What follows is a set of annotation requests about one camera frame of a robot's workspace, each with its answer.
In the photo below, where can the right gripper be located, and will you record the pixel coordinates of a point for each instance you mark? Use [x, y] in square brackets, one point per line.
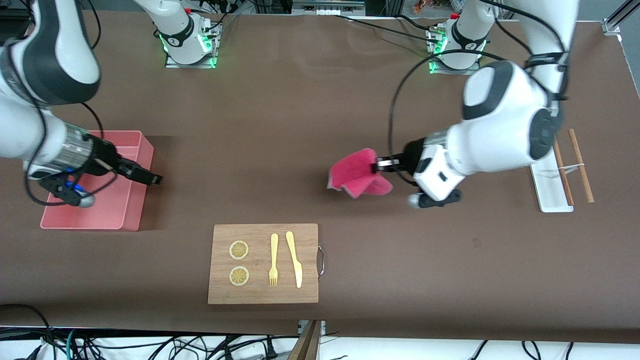
[106, 156]

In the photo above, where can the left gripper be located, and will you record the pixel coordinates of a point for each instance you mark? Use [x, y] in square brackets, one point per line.
[411, 155]

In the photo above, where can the red cloth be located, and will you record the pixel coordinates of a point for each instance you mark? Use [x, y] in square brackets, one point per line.
[355, 175]

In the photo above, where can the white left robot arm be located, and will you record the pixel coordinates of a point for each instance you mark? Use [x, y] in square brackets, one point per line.
[500, 125]

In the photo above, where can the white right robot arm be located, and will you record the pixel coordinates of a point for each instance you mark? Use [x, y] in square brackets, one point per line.
[30, 130]

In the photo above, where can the pink plastic bin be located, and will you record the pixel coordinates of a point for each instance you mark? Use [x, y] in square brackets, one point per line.
[100, 210]

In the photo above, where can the brown table cover sheet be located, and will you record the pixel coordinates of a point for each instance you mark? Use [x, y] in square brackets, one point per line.
[320, 100]

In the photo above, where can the lemon slice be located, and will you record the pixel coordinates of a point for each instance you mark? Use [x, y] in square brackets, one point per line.
[239, 276]
[239, 250]

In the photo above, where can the yellow plastic knife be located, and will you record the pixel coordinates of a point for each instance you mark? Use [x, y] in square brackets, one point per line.
[295, 260]

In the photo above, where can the yellow plastic fork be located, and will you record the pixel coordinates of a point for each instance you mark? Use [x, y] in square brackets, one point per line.
[274, 250]

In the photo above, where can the white rack base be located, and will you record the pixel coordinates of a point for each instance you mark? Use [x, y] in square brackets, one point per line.
[547, 190]

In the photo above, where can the orange background object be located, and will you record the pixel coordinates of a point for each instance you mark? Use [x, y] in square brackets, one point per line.
[422, 5]

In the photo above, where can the grey power strip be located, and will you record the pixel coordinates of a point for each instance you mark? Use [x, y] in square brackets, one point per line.
[327, 6]

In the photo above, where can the wooden cutting board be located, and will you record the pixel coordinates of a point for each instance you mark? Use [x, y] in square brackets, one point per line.
[262, 295]

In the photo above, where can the wooden rack rod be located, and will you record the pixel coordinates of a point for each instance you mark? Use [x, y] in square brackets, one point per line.
[582, 170]
[565, 185]

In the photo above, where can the wooden beam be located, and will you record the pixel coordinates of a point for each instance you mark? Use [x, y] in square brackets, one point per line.
[306, 345]

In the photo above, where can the black power plug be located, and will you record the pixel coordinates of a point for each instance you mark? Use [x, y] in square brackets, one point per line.
[270, 350]

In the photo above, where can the metal table bracket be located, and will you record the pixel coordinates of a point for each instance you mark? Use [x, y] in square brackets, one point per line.
[322, 326]

